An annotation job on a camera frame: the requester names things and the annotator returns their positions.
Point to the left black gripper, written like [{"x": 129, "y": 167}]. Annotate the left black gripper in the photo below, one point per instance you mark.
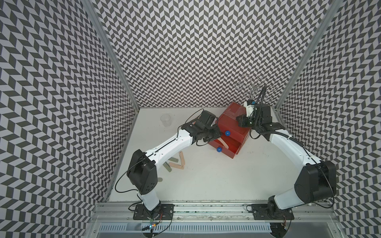
[{"x": 217, "y": 133}]

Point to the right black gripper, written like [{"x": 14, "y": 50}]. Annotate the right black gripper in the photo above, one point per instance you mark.
[{"x": 242, "y": 122}]

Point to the orange fruit knife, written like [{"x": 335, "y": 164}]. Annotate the orange fruit knife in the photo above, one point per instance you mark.
[
  {"x": 223, "y": 143},
  {"x": 182, "y": 159},
  {"x": 177, "y": 166}
]

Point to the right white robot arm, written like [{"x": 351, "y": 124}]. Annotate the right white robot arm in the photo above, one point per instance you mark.
[{"x": 317, "y": 178}]

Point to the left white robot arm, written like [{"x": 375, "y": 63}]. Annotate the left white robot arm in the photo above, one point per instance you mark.
[{"x": 142, "y": 171}]

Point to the red drawer cabinet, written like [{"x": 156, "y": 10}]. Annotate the red drawer cabinet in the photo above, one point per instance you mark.
[{"x": 227, "y": 122}]

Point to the clear plastic cup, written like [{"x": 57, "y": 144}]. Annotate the clear plastic cup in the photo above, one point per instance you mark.
[{"x": 166, "y": 120}]

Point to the olive green knife upper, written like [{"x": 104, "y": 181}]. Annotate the olive green knife upper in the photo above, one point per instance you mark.
[{"x": 173, "y": 160}]

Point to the olive green knife middle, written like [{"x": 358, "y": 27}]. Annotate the olive green knife middle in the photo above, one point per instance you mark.
[{"x": 167, "y": 167}]

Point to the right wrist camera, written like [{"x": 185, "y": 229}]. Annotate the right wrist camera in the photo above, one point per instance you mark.
[{"x": 250, "y": 107}]

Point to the chrome wire rack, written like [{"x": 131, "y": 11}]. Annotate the chrome wire rack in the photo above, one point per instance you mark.
[{"x": 249, "y": 87}]

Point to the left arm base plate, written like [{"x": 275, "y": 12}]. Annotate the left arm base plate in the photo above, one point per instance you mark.
[{"x": 153, "y": 211}]

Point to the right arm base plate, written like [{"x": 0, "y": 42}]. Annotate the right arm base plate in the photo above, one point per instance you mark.
[{"x": 270, "y": 212}]

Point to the aluminium front rail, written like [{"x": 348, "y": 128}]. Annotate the aluminium front rail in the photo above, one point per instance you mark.
[{"x": 213, "y": 219}]

